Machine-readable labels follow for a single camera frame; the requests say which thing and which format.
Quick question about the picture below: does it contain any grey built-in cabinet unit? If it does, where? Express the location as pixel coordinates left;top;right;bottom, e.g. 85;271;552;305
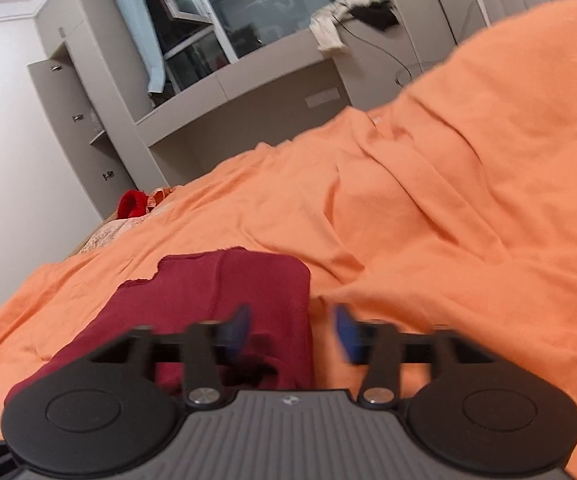
26;0;577;222

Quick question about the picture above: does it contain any white cloth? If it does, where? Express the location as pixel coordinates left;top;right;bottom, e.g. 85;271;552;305
309;0;370;54

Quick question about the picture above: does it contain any window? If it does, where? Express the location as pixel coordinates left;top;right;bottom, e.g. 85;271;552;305
141;0;342;96

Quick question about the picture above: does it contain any white wall socket plate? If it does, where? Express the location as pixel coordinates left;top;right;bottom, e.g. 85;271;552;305
305;87;341;109

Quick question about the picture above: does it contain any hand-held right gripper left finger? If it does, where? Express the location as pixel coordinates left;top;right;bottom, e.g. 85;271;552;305
88;304;255;407

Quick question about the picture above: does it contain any dark red shirt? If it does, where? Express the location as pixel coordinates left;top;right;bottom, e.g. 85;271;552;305
6;246;315;405

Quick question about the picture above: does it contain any red knit hat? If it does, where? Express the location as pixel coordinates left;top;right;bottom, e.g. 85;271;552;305
117;189;150;221

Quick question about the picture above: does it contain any thin black cable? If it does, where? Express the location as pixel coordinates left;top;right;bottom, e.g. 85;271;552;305
331;10;422;78

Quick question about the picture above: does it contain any floral pillow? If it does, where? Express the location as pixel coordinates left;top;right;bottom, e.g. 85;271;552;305
78;216;143;256

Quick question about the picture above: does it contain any black cloth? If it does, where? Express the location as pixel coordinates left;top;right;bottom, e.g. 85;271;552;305
351;0;399;31

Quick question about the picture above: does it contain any orange bed sheet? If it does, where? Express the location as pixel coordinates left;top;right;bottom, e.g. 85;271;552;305
0;0;577;480

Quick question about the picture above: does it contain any orange frilled pillow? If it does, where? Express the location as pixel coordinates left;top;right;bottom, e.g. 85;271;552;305
145;186;175;212

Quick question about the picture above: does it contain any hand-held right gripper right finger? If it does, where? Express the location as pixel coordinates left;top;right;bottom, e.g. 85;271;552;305
333;303;497;409

